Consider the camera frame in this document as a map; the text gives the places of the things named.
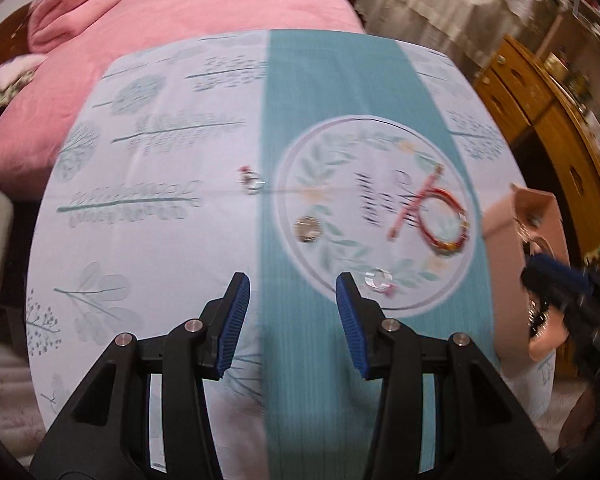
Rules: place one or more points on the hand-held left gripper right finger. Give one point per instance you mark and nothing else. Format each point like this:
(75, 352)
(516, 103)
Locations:
(352, 325)

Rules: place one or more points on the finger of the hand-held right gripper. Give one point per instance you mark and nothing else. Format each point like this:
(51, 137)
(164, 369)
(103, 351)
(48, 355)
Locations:
(547, 292)
(562, 272)

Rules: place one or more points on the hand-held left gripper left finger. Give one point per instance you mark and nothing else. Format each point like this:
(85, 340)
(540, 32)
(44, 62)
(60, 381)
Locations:
(232, 320)

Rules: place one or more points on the pink cardboard box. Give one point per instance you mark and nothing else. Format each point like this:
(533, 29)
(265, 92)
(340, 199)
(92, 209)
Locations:
(500, 270)

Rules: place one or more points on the blue leaf-print tablecloth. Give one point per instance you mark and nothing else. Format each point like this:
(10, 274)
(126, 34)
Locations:
(180, 250)

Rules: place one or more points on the yellow wooden desk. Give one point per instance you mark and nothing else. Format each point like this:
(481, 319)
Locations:
(540, 100)

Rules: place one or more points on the cream lace furniture cover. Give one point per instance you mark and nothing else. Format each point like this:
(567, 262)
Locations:
(455, 0)

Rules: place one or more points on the pink bed blanket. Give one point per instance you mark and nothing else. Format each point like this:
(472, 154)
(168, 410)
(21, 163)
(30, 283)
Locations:
(205, 5)

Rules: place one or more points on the floral pillow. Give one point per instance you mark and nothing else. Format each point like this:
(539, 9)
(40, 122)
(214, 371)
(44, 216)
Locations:
(15, 72)

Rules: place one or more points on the folded pink quilt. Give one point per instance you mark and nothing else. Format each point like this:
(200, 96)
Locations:
(70, 10)

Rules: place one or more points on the dark wooden headboard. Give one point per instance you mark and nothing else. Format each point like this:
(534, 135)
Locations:
(0, 35)

